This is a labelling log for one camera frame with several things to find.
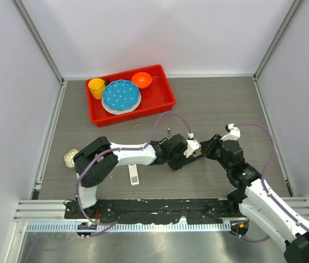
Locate orange bowl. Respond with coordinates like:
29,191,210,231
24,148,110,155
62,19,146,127
131,72,152,89

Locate black remote control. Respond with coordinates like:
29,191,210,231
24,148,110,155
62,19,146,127
190,152,204,162

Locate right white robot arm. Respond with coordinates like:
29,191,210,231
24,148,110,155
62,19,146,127
201,135,309,262

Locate yellow mug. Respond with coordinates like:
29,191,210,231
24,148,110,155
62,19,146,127
88,78,109,100

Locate white slotted cable duct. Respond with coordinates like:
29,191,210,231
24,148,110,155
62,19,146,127
26,221,231,232

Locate purple cable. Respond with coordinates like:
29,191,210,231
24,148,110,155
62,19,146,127
74,111,195,238
235,123,309,253

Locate white plate under blue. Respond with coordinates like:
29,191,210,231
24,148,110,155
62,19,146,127
101,94,141,115

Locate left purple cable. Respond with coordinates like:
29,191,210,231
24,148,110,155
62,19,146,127
74,111,195,238

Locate white slim remote control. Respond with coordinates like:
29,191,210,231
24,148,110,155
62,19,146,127
128,164,139,186

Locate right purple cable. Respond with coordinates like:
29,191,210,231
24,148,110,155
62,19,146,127
235,123,309,253

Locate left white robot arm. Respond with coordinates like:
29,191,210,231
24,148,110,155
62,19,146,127
73,134,201,219

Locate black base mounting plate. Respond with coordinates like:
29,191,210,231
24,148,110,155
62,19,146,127
64,197,254,226

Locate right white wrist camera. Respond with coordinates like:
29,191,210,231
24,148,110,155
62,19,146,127
220,123,241,142

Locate blue dotted plate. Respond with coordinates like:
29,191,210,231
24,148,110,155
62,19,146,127
102,79,140,98

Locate red plastic tray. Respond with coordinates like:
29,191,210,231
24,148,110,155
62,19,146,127
85,65,176,127

